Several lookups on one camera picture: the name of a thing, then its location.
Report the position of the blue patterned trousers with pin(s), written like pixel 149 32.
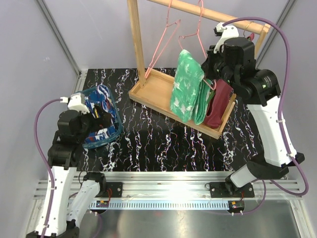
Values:
pixel 101 95

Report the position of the black marbled table mat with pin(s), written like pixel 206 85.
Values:
pixel 152 142

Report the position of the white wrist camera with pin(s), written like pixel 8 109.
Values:
pixel 225 33
pixel 76 102

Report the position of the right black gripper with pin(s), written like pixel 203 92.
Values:
pixel 207 66

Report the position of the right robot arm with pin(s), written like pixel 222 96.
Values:
pixel 234 62

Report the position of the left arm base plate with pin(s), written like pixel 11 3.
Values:
pixel 111 189

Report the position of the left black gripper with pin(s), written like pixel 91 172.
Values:
pixel 103 121

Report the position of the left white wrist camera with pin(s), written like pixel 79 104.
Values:
pixel 76 102

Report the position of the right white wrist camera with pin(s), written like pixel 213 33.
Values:
pixel 225 33

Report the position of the maroon garment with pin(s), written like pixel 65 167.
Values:
pixel 222 93

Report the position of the translucent blue plastic bin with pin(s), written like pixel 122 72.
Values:
pixel 98 106

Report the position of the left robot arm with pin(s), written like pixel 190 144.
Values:
pixel 59 217

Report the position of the green patterned trousers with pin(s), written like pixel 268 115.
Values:
pixel 192 91

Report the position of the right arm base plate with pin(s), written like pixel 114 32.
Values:
pixel 218 190

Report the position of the aluminium mounting rail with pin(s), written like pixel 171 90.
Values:
pixel 177 191

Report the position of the wooden clothes rack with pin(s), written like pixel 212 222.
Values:
pixel 154 88

